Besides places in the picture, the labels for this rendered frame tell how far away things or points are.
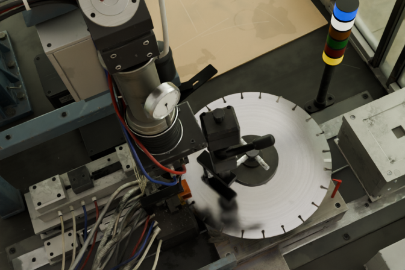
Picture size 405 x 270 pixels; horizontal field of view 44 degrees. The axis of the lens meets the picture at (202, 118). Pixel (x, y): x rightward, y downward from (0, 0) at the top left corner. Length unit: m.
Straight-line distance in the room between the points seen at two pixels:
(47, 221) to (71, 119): 0.30
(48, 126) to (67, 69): 0.44
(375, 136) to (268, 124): 0.24
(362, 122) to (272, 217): 0.32
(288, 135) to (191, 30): 0.53
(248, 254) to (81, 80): 0.60
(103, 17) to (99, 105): 0.57
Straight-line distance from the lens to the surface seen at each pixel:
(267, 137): 0.80
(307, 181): 1.07
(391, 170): 1.16
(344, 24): 1.05
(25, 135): 1.09
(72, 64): 0.65
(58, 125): 1.07
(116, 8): 0.50
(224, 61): 1.43
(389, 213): 1.29
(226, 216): 1.04
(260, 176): 1.05
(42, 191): 1.20
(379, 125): 1.20
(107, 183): 1.20
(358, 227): 1.26
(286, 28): 1.49
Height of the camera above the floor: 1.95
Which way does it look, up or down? 63 degrees down
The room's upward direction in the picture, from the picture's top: 10 degrees counter-clockwise
